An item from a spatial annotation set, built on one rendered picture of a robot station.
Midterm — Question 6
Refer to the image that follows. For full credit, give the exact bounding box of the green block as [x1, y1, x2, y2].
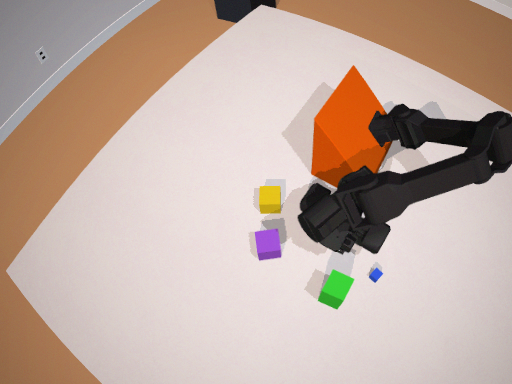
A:
[319, 269, 354, 306]
[318, 296, 340, 310]

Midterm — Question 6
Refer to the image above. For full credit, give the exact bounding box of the purple block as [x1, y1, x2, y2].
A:
[255, 229, 281, 260]

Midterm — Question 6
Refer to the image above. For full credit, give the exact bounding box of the blue cube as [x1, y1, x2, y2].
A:
[369, 267, 383, 283]

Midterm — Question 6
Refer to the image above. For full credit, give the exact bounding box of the yellow block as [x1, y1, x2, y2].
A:
[259, 186, 281, 214]

